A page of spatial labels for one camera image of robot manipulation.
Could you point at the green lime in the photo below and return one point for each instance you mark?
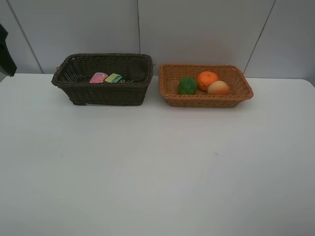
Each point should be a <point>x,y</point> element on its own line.
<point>187,86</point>

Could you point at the translucent purple plastic cup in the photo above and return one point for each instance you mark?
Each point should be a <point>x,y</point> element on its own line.
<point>137,69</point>

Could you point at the dark green pump bottle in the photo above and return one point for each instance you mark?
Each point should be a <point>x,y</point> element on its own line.
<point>116,78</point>

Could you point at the orange mandarin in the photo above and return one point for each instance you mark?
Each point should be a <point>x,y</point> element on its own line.
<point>205,79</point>

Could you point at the red yellow peach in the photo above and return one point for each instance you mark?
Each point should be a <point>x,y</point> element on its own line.
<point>218,88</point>

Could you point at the pink lotion tube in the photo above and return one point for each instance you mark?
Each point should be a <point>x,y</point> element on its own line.
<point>98,77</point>

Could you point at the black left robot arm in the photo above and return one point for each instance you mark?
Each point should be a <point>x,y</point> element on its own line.
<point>7,65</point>

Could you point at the light orange wicker basket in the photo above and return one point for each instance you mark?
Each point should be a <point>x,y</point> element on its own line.
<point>170,74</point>

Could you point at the dark brown wicker basket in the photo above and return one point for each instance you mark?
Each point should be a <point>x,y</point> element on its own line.
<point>74,74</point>

